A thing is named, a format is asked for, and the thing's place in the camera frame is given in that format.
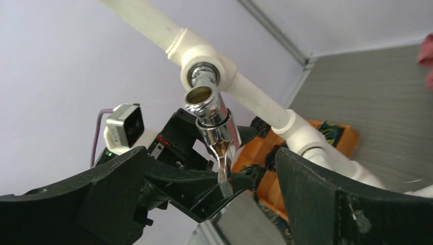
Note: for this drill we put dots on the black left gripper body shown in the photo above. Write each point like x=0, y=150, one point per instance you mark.
x=176, y=173

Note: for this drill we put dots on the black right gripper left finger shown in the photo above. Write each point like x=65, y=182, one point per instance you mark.
x=97, y=206

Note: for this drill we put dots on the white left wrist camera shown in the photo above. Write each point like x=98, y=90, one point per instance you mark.
x=125, y=129

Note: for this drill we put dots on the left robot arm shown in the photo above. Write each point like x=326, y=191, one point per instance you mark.
x=105, y=157

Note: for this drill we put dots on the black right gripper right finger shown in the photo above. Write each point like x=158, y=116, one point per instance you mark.
x=324, y=207

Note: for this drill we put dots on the red cloth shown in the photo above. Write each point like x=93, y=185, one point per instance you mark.
x=424, y=58

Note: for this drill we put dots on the rolled dark red tie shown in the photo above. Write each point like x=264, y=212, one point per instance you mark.
x=270, y=159

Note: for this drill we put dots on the white PVC pipe frame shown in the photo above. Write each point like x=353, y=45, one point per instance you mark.
x=186, y=48

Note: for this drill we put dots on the chrome water faucet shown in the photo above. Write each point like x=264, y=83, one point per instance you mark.
x=214, y=121

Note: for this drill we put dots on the rolled green tie in tray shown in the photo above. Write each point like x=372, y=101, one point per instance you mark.
x=332, y=132

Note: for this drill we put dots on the unrolled dark patterned necktie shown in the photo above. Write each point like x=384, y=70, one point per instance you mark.
x=256, y=172

